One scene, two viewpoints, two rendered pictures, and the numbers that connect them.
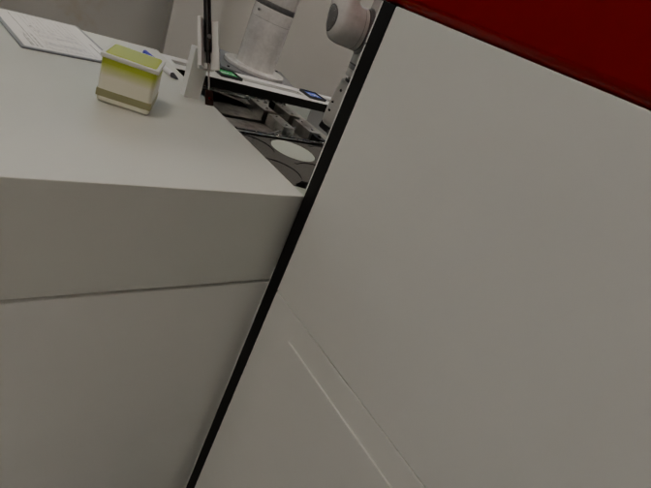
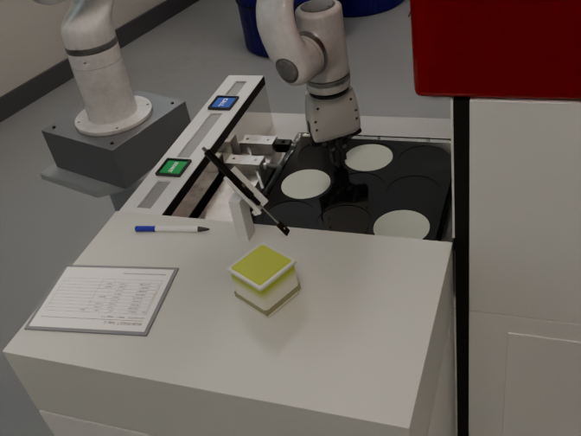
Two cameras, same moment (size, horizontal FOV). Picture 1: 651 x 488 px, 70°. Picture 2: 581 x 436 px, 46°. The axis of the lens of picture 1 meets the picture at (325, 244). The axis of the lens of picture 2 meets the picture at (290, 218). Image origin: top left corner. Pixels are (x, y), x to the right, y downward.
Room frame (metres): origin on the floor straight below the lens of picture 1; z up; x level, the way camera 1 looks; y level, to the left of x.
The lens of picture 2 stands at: (-0.12, 0.52, 1.69)
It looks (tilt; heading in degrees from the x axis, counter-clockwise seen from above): 37 degrees down; 343
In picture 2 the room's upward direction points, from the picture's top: 11 degrees counter-clockwise
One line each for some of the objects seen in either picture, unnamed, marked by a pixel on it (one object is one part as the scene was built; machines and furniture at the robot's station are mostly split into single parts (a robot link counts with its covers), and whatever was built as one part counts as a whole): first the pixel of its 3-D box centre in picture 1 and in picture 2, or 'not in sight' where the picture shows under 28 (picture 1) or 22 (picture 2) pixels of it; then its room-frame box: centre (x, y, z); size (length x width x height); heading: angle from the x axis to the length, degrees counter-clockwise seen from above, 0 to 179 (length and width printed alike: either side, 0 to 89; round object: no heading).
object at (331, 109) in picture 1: (354, 106); (331, 109); (0.98, 0.06, 1.03); 0.10 x 0.07 x 0.11; 83
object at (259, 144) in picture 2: (305, 131); (258, 144); (1.17, 0.17, 0.89); 0.08 x 0.03 x 0.03; 47
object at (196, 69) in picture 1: (202, 61); (248, 206); (0.78, 0.31, 1.03); 0.06 x 0.04 x 0.13; 47
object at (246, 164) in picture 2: (279, 126); (245, 164); (1.11, 0.22, 0.89); 0.08 x 0.03 x 0.03; 47
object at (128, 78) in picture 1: (131, 79); (264, 280); (0.64, 0.35, 1.00); 0.07 x 0.07 x 0.07; 21
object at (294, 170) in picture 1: (319, 175); (358, 188); (0.89, 0.07, 0.90); 0.34 x 0.34 x 0.01; 47
